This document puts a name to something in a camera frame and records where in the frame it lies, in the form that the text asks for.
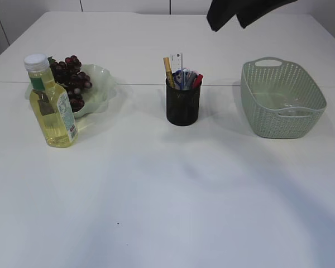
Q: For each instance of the blue scissors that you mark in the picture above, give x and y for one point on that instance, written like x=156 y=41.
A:
x=180 y=79

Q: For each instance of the pink purple scissors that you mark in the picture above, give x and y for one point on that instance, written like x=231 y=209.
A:
x=186 y=70

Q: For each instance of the purple grape bunch with leaf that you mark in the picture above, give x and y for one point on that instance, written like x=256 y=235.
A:
x=69 y=75

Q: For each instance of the pale green woven basket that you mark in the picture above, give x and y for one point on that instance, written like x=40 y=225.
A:
x=266 y=84

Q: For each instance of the red glitter marker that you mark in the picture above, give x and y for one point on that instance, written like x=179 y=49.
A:
x=198 y=81

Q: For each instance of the yellow oil bottle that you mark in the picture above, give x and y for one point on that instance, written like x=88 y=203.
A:
x=50 y=103

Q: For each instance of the gold glitter marker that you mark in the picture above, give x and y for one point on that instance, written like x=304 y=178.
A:
x=168 y=72

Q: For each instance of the clear plastic ruler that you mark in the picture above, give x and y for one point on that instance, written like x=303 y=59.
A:
x=176 y=62

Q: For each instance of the translucent green wavy plate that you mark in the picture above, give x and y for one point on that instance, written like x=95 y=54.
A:
x=96 y=100

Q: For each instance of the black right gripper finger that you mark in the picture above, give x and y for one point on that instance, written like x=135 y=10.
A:
x=257 y=9
x=220 y=12

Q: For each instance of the black mesh pen cup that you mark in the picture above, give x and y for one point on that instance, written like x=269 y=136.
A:
x=182 y=106

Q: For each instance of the clear plastic sheet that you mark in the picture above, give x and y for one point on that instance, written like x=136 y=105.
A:
x=290 y=109

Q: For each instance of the silver glitter marker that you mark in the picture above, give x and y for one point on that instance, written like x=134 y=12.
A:
x=190 y=81

